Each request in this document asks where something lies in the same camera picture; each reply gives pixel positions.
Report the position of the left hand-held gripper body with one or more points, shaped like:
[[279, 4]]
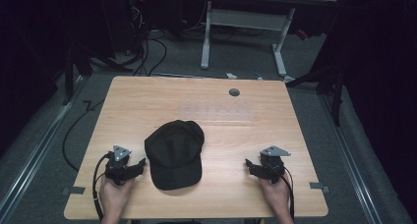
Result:
[[118, 168]]

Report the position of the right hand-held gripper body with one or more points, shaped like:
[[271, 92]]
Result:
[[271, 168]]

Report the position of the black baseball cap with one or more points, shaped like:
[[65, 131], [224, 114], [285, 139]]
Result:
[[173, 153]]

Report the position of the person's right hand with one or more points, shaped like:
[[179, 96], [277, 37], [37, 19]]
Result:
[[277, 196]]

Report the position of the person's left hand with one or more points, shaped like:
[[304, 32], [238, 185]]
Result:
[[114, 197]]

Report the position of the small white floor object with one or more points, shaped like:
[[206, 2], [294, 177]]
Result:
[[231, 76], [258, 76]]

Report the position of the black metal stand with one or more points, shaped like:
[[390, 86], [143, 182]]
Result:
[[69, 80], [336, 96]]

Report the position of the small red object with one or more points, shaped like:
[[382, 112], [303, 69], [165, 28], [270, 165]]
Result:
[[302, 34]]

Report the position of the white-legged desk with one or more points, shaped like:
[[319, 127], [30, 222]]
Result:
[[246, 19]]

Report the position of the grey table edge bracket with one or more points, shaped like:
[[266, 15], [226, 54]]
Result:
[[73, 190], [318, 186]]

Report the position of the metal floor rail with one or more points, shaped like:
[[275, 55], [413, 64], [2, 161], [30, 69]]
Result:
[[350, 158], [32, 158]]

